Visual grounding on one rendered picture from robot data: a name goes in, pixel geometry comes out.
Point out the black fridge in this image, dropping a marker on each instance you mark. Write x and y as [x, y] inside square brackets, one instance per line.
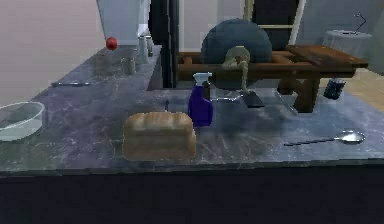
[163, 40]

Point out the dark blue round chair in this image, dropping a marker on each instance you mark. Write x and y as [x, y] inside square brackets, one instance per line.
[233, 43]

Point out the brown bread loaf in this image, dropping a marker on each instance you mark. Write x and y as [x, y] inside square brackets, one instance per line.
[159, 136]

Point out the white round side table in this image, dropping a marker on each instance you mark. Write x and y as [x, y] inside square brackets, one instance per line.
[346, 41]

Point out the silver spoon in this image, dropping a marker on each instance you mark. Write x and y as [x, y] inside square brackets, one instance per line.
[348, 137]

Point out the clear glass bowl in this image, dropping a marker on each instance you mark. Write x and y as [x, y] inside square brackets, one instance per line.
[18, 120]

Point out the red apple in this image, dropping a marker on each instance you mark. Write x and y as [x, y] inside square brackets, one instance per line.
[111, 43]

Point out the grey salt shaker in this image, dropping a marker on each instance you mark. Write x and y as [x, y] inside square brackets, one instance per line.
[150, 45]

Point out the dark blue bin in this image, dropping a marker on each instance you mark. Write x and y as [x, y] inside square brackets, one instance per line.
[334, 89]

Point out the grey marble kitchen counter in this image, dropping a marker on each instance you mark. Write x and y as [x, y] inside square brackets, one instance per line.
[83, 133]

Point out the silver butter knife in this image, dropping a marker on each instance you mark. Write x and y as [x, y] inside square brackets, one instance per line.
[70, 84]

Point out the blue spray bottle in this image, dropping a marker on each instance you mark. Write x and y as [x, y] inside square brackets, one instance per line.
[200, 106]

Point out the brown wooden table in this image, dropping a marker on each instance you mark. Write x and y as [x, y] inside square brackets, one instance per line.
[320, 60]

